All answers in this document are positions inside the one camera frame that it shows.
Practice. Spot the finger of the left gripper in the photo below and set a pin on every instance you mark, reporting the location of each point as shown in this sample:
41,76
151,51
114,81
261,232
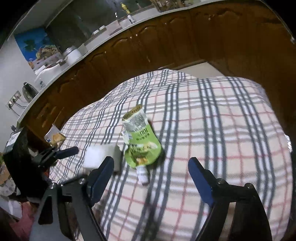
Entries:
51,155

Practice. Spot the plaid checkered tablecloth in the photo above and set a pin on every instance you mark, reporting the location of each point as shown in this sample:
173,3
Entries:
227,123

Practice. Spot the white lidded canister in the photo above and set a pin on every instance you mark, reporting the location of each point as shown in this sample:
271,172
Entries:
71,55

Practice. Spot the white rice cooker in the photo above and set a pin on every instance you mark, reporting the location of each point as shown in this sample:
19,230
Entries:
46,74

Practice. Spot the white kitchen countertop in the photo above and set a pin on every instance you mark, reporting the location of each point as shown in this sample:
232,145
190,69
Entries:
87,24

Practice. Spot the steel electric kettle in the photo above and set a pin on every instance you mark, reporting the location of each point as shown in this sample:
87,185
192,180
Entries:
29,92

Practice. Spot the wall power socket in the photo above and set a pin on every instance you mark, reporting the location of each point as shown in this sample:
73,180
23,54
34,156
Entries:
13,100

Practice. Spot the yellow dish soap bottle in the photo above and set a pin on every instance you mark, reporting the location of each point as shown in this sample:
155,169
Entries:
124,7

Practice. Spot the green drink pouch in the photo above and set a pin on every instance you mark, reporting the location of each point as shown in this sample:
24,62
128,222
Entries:
143,147

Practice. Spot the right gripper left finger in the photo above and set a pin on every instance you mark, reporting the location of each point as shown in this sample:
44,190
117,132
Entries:
52,221

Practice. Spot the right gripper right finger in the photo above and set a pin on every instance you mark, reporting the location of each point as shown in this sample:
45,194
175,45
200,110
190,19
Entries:
249,222

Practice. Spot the blue food poster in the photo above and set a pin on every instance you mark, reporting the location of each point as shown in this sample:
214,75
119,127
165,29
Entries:
37,48

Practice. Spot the brown wooden base cabinets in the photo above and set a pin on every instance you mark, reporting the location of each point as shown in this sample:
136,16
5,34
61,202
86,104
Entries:
239,38

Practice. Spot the white foam block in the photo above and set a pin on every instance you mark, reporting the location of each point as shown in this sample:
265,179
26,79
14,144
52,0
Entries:
95,155

